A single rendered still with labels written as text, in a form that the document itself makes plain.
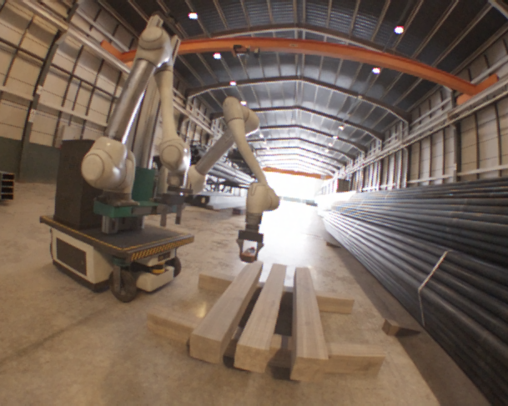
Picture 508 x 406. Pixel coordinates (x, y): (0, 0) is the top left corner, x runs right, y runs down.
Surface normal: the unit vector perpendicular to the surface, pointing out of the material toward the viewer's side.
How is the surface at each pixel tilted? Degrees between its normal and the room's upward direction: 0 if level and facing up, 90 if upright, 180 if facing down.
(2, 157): 90
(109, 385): 0
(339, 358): 90
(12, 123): 90
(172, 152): 99
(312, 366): 90
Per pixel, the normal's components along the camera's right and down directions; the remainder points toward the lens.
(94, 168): 0.15, 0.16
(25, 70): 0.98, 0.15
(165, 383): 0.14, -0.99
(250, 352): -0.18, 0.01
